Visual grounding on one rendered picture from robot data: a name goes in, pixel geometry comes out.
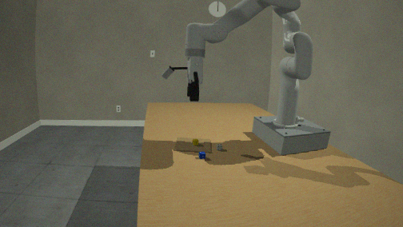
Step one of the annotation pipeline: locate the tan textured mat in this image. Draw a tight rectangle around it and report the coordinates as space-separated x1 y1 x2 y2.
174 137 211 153

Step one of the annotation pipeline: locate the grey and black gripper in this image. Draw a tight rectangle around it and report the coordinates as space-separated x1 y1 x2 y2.
185 56 205 102

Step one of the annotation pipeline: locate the blue die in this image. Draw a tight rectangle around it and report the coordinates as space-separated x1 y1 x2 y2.
198 152 205 159

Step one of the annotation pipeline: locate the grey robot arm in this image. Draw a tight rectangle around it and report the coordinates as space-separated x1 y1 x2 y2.
185 0 313 129

